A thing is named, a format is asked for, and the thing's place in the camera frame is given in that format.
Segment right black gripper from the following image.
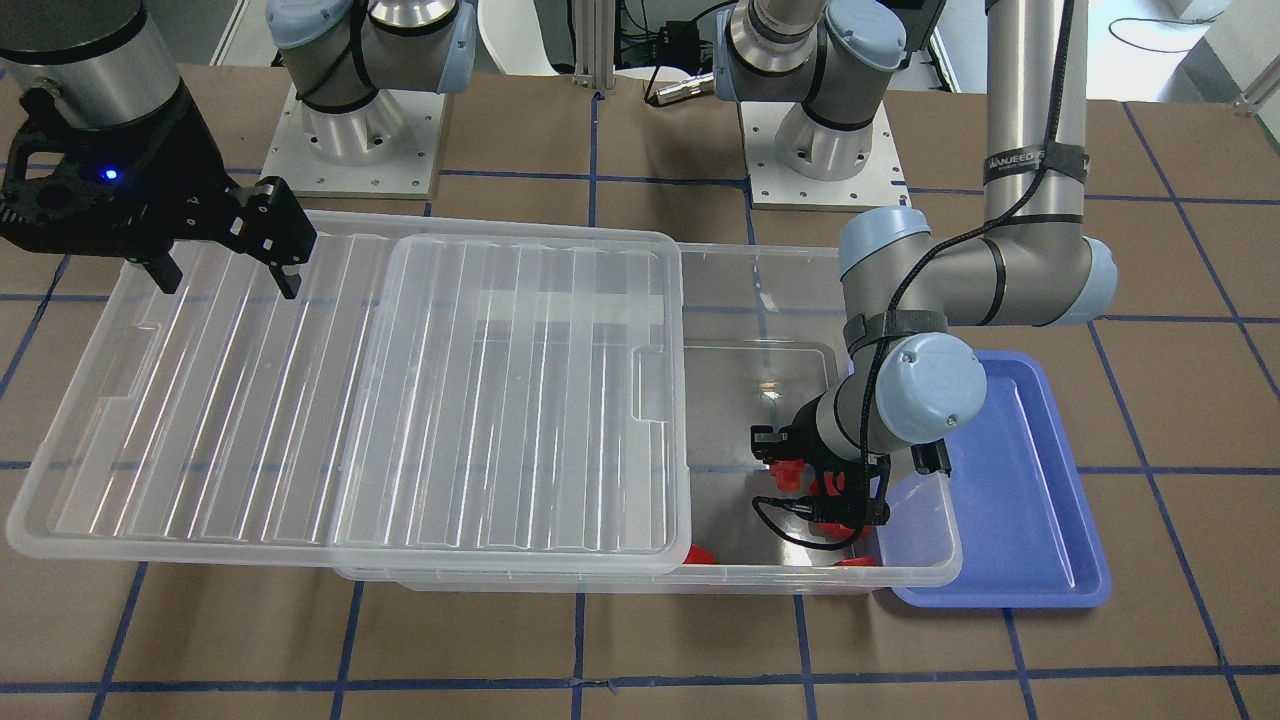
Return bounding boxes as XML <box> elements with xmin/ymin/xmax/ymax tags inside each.
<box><xmin>3</xmin><ymin>86</ymin><xmax>317</xmax><ymax>300</ymax></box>

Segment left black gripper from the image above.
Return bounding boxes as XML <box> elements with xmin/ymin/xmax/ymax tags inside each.
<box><xmin>750</xmin><ymin>400</ymin><xmax>890</xmax><ymax>528</ymax></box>

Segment red block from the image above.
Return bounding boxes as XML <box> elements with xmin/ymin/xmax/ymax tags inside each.
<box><xmin>768</xmin><ymin>459</ymin><xmax>806</xmax><ymax>495</ymax></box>
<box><xmin>832</xmin><ymin>555</ymin><xmax>881</xmax><ymax>568</ymax></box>
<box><xmin>806</xmin><ymin>473</ymin><xmax>846</xmax><ymax>498</ymax></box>
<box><xmin>684</xmin><ymin>544</ymin><xmax>718</xmax><ymax>566</ymax></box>
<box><xmin>809</xmin><ymin>518</ymin><xmax>863</xmax><ymax>543</ymax></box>

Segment clear plastic box lid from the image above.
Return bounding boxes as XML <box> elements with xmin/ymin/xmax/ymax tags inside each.
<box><xmin>6</xmin><ymin>211</ymin><xmax>691</xmax><ymax>577</ymax></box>

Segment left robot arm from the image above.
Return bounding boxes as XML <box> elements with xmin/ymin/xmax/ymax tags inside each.
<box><xmin>714</xmin><ymin>1</ymin><xmax>1117</xmax><ymax>538</ymax></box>

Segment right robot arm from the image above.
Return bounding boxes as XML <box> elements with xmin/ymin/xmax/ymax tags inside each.
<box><xmin>1</xmin><ymin>1</ymin><xmax>317</xmax><ymax>299</ymax></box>

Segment clear plastic storage box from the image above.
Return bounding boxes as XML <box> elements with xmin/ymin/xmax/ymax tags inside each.
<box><xmin>335</xmin><ymin>240</ymin><xmax>964</xmax><ymax>596</ymax></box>

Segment red block under lid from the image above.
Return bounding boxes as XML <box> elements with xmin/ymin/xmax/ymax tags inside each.
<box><xmin>684</xmin><ymin>544</ymin><xmax>718</xmax><ymax>566</ymax></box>

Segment blue plastic tray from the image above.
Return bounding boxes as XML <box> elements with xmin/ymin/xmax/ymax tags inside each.
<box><xmin>851</xmin><ymin>351</ymin><xmax>1112</xmax><ymax>609</ymax></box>

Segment white chair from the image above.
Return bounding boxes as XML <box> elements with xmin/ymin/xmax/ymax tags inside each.
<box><xmin>476</xmin><ymin>0</ymin><xmax>558</xmax><ymax>77</ymax></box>

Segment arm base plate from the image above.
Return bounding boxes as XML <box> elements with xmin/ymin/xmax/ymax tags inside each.
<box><xmin>261</xmin><ymin>90</ymin><xmax>447</xmax><ymax>200</ymax></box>
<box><xmin>739</xmin><ymin>102</ymin><xmax>911</xmax><ymax>211</ymax></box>

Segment aluminium frame post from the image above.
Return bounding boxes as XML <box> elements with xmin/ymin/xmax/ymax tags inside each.
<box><xmin>570</xmin><ymin>0</ymin><xmax>617</xmax><ymax>95</ymax></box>

